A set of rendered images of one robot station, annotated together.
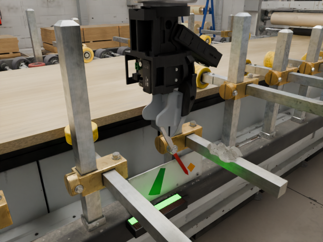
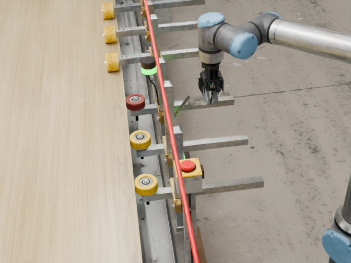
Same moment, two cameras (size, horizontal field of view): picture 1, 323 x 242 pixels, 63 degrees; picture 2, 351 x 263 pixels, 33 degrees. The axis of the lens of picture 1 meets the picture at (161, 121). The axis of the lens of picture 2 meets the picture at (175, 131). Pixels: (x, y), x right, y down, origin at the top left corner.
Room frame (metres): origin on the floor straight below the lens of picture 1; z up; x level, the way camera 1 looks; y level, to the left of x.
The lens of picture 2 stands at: (-0.45, 1.60, 2.30)
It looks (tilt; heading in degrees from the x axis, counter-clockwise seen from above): 38 degrees down; 303
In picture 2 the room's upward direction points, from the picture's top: 3 degrees counter-clockwise
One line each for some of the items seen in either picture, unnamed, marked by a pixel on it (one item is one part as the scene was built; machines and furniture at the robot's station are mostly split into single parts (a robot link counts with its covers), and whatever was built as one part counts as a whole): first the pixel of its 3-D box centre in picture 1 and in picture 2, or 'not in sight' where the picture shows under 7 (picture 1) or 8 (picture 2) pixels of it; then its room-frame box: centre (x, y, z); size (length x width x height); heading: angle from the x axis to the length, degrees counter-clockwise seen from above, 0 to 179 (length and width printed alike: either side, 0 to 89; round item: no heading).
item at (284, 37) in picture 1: (274, 96); (152, 47); (0.95, -0.43, 0.87); 0.04 x 0.04 x 0.48; 38
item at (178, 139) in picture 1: (178, 138); (162, 110); (0.66, -0.05, 0.85); 0.14 x 0.06 x 0.05; 128
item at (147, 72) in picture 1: (161, 50); (211, 73); (0.41, 0.00, 1.13); 0.09 x 0.08 x 0.12; 129
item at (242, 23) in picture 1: (233, 94); (156, 64); (0.80, -0.23, 0.93); 0.04 x 0.04 x 0.48; 38
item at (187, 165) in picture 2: not in sight; (187, 166); (0.18, 0.57, 1.22); 0.04 x 0.04 x 0.02
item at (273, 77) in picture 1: (280, 75); (150, 31); (0.97, -0.44, 0.95); 0.14 x 0.06 x 0.05; 128
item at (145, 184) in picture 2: not in sight; (147, 192); (0.45, 0.40, 0.85); 0.08 x 0.08 x 0.11
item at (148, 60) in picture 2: not in sight; (150, 83); (0.68, 0.00, 1.00); 0.06 x 0.06 x 0.22; 38
